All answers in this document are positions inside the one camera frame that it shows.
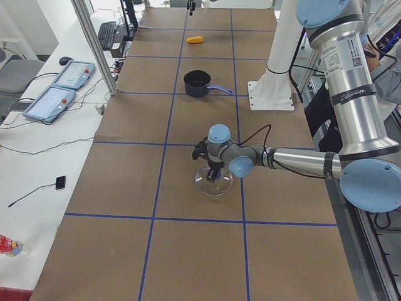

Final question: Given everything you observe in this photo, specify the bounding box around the aluminium frame post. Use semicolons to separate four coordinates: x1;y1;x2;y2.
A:
71;0;117;96

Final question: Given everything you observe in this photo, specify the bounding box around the glass pot lid blue knob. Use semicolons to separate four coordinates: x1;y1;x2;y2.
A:
195;165;233;196

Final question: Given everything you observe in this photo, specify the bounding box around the lower blue teach pendant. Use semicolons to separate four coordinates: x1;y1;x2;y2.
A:
23;85;76;124

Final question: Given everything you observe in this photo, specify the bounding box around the upper blue teach pendant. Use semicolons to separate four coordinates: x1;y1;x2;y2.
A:
52;60;95;91

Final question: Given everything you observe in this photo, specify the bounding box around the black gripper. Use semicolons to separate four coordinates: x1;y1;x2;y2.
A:
192;137;224;182

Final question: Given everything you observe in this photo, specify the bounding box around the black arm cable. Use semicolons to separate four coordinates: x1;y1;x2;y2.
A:
237;124;326;179

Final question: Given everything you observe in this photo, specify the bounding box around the small black square pad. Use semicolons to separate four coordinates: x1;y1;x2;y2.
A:
55;176;66;190

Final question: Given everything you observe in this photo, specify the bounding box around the yellow corn cob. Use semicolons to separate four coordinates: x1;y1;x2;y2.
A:
185;36;204;45

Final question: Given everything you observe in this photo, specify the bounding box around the black computer mouse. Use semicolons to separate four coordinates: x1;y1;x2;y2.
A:
59;56;73;66

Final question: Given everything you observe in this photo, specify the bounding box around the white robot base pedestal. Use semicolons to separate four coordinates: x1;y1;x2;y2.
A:
247;1;304;111

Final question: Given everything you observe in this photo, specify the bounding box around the dark blue saucepan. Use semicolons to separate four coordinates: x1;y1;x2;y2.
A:
184;70;234;98

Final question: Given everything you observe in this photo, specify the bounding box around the red snack packet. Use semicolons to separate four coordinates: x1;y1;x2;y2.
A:
0;235;31;258

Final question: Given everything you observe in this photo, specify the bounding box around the person in dark apron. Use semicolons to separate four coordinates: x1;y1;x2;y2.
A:
305;1;400;152

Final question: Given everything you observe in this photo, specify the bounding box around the blue teach pendant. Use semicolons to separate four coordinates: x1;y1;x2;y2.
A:
52;60;95;91
23;85;76;124

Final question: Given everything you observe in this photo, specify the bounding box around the black keyboard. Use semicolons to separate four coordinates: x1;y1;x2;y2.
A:
98;21;117;50

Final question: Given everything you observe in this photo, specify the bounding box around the grey office chair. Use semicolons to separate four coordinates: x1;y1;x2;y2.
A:
1;38;44;111

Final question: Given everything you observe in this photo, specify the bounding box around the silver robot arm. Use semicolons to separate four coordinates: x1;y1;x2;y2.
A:
192;1;400;213

